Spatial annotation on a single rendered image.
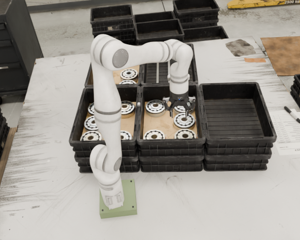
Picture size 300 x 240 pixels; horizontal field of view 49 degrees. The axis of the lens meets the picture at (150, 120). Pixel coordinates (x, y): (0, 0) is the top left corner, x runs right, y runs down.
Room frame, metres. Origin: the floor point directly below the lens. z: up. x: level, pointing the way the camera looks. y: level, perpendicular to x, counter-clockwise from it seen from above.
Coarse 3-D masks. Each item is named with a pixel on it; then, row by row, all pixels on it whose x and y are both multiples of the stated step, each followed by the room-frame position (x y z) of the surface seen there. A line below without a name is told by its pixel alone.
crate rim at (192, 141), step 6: (162, 84) 1.35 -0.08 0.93; (168, 84) 1.35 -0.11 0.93; (192, 84) 1.33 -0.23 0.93; (198, 90) 1.28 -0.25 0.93; (198, 96) 1.25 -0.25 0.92; (198, 102) 1.19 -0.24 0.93; (138, 114) 1.14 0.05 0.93; (138, 120) 1.10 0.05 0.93; (138, 126) 1.06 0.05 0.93; (138, 132) 1.02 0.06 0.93; (204, 132) 0.99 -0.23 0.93; (138, 138) 0.98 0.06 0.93; (192, 138) 0.96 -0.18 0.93; (198, 138) 0.96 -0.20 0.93; (204, 138) 0.95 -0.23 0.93; (138, 144) 0.97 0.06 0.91; (144, 144) 0.96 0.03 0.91; (150, 144) 0.96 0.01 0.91; (156, 144) 0.96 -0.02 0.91; (162, 144) 0.95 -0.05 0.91; (168, 144) 0.95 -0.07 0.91; (174, 144) 0.95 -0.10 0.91; (180, 144) 0.95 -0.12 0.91; (186, 144) 0.95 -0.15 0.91
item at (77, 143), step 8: (88, 88) 1.37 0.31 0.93; (120, 88) 1.36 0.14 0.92; (80, 104) 1.25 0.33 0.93; (136, 104) 1.21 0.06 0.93; (136, 112) 1.17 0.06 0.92; (136, 120) 1.10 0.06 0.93; (72, 128) 1.08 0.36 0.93; (136, 128) 1.05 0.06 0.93; (72, 136) 1.03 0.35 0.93; (136, 136) 1.00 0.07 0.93; (72, 144) 0.99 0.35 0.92; (80, 144) 0.98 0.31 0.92; (88, 144) 0.98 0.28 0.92; (96, 144) 0.98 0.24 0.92; (104, 144) 0.98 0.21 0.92; (128, 144) 0.97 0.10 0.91
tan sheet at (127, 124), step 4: (88, 112) 1.29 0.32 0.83; (88, 116) 1.26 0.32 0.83; (132, 116) 1.24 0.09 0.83; (124, 120) 1.21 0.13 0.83; (128, 120) 1.21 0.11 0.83; (132, 120) 1.20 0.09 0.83; (120, 124) 1.18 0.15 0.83; (124, 124) 1.18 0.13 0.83; (128, 124) 1.18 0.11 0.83; (132, 124) 1.18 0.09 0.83; (84, 128) 1.18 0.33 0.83; (120, 128) 1.16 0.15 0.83; (124, 128) 1.15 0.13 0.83; (128, 128) 1.15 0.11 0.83; (132, 128) 1.15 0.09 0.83; (84, 132) 1.15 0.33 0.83; (132, 132) 1.12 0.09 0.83
